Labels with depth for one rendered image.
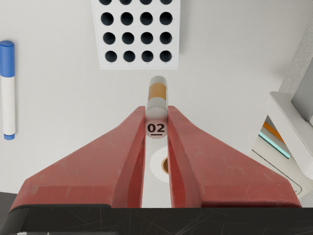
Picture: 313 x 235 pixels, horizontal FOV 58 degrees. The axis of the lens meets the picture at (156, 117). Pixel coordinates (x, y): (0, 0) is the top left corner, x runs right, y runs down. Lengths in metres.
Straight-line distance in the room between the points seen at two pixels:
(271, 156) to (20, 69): 0.94
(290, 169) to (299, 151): 0.96
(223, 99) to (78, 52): 0.19
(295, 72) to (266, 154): 0.38
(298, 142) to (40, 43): 0.29
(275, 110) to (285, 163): 0.90
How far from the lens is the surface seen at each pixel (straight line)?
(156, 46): 0.30
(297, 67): 1.30
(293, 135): 0.26
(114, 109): 0.38
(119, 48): 0.30
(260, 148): 1.09
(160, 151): 0.36
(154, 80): 0.16
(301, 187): 1.29
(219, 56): 0.35
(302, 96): 0.29
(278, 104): 0.29
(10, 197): 0.91
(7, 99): 0.40
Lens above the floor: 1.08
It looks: 57 degrees down
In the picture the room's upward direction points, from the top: 179 degrees counter-clockwise
